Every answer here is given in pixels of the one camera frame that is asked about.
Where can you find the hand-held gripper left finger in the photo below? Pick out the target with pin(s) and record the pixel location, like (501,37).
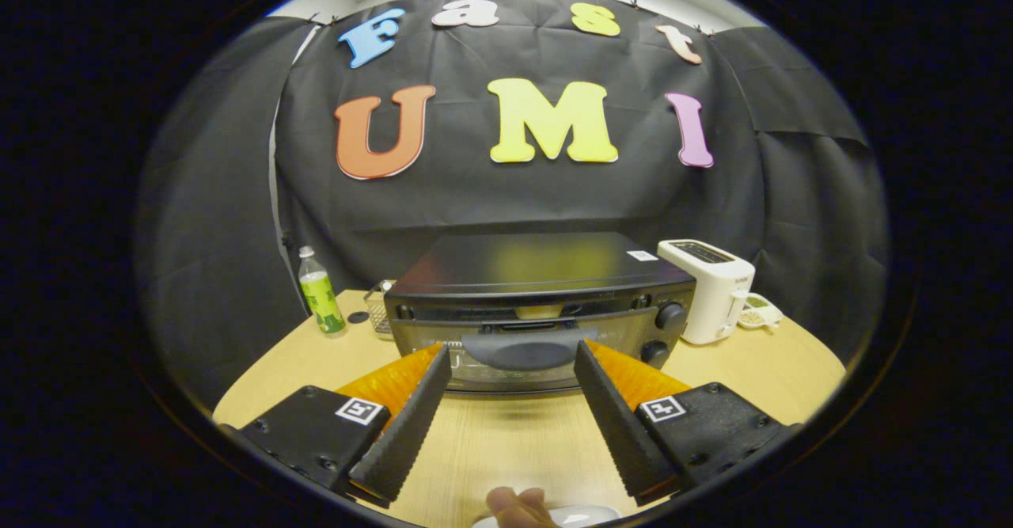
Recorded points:
(407,433)

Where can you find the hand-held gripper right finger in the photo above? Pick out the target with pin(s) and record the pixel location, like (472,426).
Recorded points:
(617,433)

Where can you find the black toaster oven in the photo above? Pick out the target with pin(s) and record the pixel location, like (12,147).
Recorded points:
(538,263)

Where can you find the white pop-up toaster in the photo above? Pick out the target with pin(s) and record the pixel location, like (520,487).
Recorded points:
(716,298)

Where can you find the white square plate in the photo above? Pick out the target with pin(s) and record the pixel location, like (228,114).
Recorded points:
(586,517)

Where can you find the small black cap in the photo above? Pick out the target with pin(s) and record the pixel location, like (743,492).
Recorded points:
(358,317)

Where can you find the green label plastic bottle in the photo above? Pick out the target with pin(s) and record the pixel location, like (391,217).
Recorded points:
(320,298)

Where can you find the small white divided dish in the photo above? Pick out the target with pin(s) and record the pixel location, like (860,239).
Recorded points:
(758,314)

